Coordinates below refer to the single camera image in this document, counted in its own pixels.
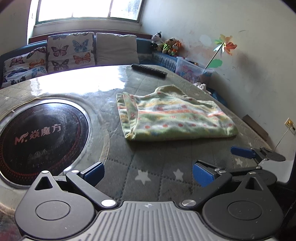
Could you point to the low butterfly pillow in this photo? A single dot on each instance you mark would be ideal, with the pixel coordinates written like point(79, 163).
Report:
point(24, 67)

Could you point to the colourful paper pinwheel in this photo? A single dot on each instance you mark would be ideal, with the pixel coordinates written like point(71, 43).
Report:
point(224, 45)

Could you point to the cow plush toy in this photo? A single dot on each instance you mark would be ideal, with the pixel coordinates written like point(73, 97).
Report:
point(157, 43)

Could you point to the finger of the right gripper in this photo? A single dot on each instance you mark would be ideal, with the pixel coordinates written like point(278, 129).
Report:
point(255, 154)
point(242, 171)

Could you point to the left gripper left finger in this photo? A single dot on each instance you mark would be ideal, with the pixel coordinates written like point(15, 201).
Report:
point(83, 183)

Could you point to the blue sofa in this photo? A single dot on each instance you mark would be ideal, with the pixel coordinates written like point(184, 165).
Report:
point(145, 56)

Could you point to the wall power socket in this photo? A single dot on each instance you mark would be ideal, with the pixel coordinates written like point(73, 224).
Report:
point(290, 125)

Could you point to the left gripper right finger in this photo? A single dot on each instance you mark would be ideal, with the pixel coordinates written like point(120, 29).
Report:
point(211, 178)

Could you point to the window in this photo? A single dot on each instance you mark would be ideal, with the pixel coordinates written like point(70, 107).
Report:
point(62, 10)

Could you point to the plain beige cushion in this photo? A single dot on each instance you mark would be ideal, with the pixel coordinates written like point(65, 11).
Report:
point(116, 49)

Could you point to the clear plastic toy bin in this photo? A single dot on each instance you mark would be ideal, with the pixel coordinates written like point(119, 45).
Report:
point(191, 72)

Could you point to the round induction cooktop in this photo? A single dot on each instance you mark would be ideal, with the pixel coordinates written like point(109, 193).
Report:
point(42, 135)

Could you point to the upright butterfly cushion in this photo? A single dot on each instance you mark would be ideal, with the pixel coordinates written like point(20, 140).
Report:
point(70, 51)

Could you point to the green vest plush toy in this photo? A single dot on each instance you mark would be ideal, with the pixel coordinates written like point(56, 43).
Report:
point(168, 45)

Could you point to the orange plush toy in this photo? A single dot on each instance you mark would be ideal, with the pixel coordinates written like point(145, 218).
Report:
point(176, 47)

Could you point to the green patterned child garment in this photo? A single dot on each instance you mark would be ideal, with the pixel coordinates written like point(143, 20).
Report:
point(169, 114)

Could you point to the black remote control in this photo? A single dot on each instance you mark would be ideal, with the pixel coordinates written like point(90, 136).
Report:
point(149, 70)

